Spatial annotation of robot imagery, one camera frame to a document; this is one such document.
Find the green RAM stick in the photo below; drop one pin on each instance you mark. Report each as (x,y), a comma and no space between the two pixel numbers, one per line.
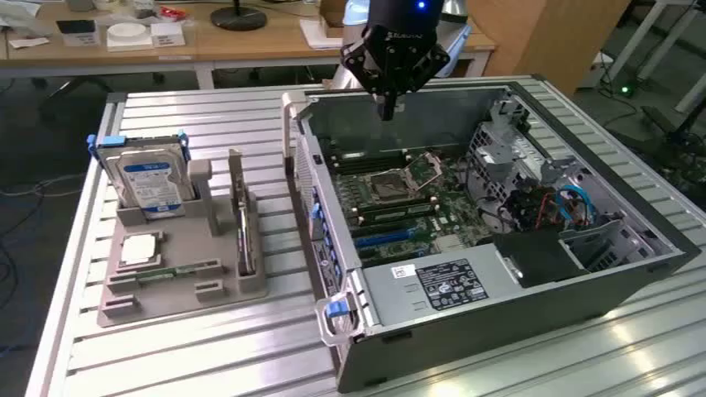
(165,273)

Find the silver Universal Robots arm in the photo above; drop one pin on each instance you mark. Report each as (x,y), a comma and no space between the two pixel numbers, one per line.
(352,49)

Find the black equipment stand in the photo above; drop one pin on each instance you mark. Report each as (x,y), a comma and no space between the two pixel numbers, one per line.
(657,118)

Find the white paper stack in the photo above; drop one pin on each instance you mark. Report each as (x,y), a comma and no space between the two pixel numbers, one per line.
(319,35)

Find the black round stand base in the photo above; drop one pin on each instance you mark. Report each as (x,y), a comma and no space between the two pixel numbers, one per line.
(237,18)

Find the tall metal disk bay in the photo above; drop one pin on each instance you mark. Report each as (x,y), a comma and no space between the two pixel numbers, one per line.
(507,173)

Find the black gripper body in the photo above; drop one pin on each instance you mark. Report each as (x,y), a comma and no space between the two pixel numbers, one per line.
(396,45)

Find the brown cardboard box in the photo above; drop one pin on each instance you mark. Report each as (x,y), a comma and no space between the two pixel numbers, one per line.
(331,12)

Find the blue case release latch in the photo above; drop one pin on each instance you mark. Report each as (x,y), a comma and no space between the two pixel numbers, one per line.
(338,311)

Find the grey printed parts rack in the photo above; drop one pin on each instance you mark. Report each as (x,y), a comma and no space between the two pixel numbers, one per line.
(187,240)

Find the white paper note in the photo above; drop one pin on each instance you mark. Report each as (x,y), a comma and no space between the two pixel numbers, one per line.
(27,42)

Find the green motherboard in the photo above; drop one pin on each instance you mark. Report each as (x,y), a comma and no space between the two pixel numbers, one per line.
(447,211)

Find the graphics card with metal bracket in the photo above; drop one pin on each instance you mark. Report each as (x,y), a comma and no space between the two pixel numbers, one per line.
(243,223)

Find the white box with black top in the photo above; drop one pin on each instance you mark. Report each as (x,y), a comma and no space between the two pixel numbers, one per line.
(77,33)

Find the low metal disk bay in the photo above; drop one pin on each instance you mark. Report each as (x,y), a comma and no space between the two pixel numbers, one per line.
(600,248)

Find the black office chair base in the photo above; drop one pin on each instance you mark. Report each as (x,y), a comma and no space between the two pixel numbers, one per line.
(71,89)

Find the white box with round dish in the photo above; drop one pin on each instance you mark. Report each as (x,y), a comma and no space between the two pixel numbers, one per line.
(129,37)

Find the silver chipset heat sink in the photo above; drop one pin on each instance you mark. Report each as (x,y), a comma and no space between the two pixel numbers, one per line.
(452,244)

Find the hard disk in blue caddy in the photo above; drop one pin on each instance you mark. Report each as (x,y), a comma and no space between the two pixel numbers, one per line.
(145,182)

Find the white desk frame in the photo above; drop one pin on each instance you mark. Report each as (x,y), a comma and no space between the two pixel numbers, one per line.
(634,45)

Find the open metal socket cover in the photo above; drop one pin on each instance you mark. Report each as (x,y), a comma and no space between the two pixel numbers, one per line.
(424,167)

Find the CPU socket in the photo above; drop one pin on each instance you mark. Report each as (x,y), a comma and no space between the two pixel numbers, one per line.
(390,185)

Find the silver CPU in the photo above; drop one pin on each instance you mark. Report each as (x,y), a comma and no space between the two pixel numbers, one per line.
(137,248)

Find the grey power supply unit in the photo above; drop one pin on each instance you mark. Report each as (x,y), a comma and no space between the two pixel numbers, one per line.
(396,297)

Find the small plain white box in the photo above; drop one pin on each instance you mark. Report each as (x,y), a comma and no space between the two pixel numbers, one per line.
(167,35)

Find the wooden cabinet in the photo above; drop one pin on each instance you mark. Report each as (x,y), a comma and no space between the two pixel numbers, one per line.
(556,41)

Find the wooden desk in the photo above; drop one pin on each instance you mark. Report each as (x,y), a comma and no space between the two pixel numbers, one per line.
(248,45)

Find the open black PC case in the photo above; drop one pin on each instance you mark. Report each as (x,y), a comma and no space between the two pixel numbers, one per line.
(496,331)

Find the red small package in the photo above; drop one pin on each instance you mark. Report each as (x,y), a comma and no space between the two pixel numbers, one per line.
(172,14)

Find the blue card retention latch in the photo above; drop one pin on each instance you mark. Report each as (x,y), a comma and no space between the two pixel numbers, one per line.
(315,211)

